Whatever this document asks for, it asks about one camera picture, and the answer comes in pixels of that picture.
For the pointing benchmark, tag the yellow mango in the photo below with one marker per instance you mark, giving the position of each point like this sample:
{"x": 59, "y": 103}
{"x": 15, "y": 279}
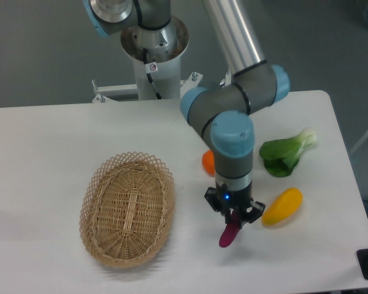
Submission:
{"x": 283, "y": 207}

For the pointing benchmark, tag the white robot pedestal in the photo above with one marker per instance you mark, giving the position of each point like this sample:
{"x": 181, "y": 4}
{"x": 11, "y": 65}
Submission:
{"x": 156, "y": 58}

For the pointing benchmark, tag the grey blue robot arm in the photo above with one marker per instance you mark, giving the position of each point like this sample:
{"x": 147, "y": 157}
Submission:
{"x": 221, "y": 117}

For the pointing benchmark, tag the white metal base frame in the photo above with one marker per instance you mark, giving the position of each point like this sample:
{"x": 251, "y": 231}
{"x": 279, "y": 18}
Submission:
{"x": 130, "y": 92}

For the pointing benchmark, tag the orange tangerine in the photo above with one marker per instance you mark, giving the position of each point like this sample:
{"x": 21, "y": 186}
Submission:
{"x": 208, "y": 162}

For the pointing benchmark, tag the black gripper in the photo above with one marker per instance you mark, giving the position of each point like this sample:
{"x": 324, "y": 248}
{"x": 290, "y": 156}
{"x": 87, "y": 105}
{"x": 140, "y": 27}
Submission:
{"x": 224, "y": 200}

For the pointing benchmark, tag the woven wicker basket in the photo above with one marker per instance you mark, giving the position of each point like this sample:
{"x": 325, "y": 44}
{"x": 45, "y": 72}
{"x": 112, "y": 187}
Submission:
{"x": 128, "y": 210}

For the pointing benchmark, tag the purple sweet potato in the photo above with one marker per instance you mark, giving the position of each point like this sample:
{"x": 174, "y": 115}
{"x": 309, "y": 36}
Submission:
{"x": 231, "y": 231}

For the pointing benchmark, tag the green bok choy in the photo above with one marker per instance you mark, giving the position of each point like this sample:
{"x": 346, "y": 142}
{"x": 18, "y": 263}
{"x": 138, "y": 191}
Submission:
{"x": 281, "y": 156}

